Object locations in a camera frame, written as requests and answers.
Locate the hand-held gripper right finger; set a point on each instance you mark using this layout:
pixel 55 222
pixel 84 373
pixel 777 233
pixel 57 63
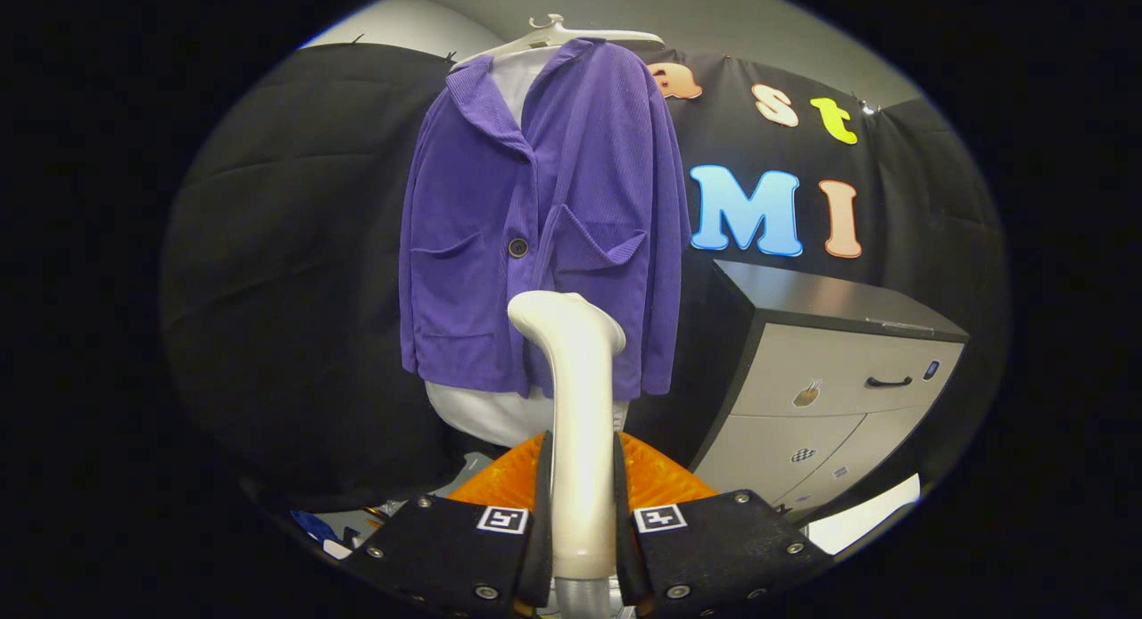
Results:
pixel 714 552

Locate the blue object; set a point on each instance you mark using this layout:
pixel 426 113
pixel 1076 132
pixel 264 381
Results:
pixel 312 525

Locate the beige cabinet with dark top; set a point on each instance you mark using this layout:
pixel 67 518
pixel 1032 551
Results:
pixel 830 369

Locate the black backdrop cloth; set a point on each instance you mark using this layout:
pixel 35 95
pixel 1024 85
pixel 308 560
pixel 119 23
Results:
pixel 294 244

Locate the purple jacket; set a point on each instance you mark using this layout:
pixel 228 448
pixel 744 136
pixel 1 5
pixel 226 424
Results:
pixel 473 200

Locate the cream clothes hanger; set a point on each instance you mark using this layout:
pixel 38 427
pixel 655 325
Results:
pixel 553 36

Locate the white garment steamer head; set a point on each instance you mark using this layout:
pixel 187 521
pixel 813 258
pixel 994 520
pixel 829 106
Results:
pixel 582 441

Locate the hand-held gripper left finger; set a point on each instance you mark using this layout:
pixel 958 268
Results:
pixel 446 552

